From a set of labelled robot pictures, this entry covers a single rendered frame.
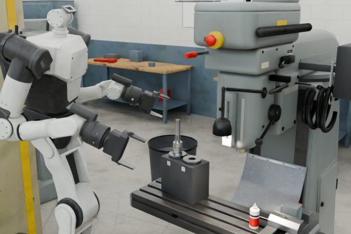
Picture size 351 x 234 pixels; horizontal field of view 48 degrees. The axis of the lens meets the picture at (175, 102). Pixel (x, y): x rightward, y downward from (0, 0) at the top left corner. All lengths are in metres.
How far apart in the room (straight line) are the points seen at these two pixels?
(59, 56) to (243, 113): 0.73
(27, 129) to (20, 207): 1.67
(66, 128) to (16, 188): 1.69
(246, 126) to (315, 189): 0.66
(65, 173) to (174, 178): 0.53
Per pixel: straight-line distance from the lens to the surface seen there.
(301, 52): 1.84
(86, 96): 1.95
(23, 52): 1.47
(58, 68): 1.57
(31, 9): 9.22
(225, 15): 1.39
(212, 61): 1.54
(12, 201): 3.09
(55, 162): 1.74
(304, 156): 2.00
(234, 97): 1.53
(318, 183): 2.10
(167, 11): 7.25
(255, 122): 1.56
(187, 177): 1.88
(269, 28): 1.40
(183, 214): 1.86
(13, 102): 1.52
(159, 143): 3.94
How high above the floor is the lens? 1.87
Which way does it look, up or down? 14 degrees down
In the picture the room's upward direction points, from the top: straight up
